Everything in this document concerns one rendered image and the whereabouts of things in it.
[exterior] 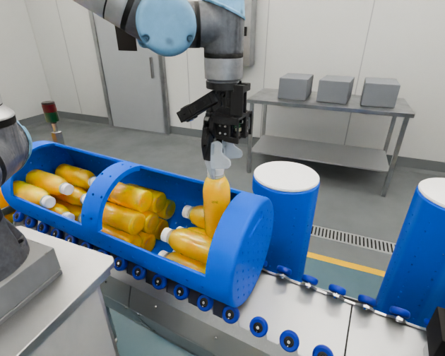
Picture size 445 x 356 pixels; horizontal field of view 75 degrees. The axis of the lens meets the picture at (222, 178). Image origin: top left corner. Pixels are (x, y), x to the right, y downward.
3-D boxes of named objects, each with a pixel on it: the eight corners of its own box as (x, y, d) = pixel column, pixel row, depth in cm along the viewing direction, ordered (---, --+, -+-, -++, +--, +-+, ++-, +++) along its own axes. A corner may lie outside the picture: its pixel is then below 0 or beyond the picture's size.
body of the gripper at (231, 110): (236, 147, 58) (238, 85, 52) (200, 140, 61) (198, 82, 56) (251, 136, 64) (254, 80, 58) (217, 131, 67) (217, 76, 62)
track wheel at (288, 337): (301, 336, 64) (301, 334, 66) (281, 328, 66) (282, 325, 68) (295, 357, 64) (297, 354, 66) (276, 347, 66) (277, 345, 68)
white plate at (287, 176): (315, 162, 135) (314, 164, 135) (256, 159, 138) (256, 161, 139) (324, 192, 110) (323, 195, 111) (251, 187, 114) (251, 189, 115)
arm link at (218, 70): (196, 58, 54) (217, 54, 60) (197, 83, 56) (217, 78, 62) (232, 59, 51) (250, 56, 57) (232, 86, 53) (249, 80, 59)
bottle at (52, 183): (31, 190, 105) (62, 202, 98) (20, 176, 100) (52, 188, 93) (46, 179, 109) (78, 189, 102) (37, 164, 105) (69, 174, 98)
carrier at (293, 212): (294, 294, 176) (247, 288, 180) (315, 164, 135) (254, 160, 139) (297, 338, 151) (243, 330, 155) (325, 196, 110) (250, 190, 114)
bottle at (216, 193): (207, 224, 79) (203, 166, 71) (232, 224, 78) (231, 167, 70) (203, 239, 73) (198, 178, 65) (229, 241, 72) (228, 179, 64)
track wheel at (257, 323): (269, 322, 67) (270, 320, 69) (251, 314, 69) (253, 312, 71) (263, 342, 67) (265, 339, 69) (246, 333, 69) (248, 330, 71)
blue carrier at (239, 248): (233, 331, 71) (227, 253, 55) (22, 229, 107) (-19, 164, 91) (272, 251, 92) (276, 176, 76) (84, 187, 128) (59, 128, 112)
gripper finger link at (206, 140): (206, 162, 60) (209, 120, 58) (200, 161, 61) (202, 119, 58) (217, 158, 64) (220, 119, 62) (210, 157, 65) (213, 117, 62)
